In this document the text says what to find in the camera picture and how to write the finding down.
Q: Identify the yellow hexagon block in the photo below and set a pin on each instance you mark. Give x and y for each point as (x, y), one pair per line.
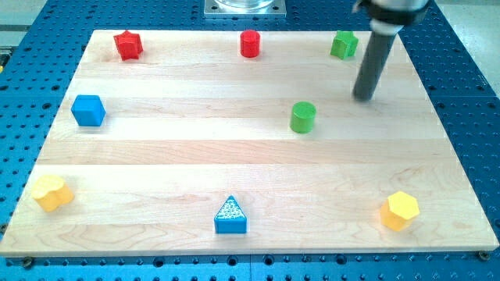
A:
(399, 210)

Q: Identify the light wooden board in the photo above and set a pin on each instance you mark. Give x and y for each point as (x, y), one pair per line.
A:
(192, 122)

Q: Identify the green star block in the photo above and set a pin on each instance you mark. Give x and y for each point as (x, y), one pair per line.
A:
(344, 44)

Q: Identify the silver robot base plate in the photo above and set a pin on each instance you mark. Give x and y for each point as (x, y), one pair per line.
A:
(244, 8)

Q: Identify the red star block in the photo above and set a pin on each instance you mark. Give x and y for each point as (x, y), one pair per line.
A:
(128, 45)

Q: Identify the blue triangle block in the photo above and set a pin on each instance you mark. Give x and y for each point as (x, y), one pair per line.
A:
(230, 219)

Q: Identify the red cylinder block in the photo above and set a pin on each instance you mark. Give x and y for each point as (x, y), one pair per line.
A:
(250, 43)

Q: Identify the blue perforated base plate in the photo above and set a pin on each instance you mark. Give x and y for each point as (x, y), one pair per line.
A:
(40, 69)

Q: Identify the green cylinder block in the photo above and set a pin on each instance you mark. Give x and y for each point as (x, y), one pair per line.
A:
(303, 114)

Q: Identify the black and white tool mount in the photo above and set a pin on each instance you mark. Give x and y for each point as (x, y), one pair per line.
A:
(388, 17)

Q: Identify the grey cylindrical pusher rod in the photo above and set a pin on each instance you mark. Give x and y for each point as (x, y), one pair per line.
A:
(373, 63)

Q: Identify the blue cube block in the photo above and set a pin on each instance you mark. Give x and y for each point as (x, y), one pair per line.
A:
(88, 110)

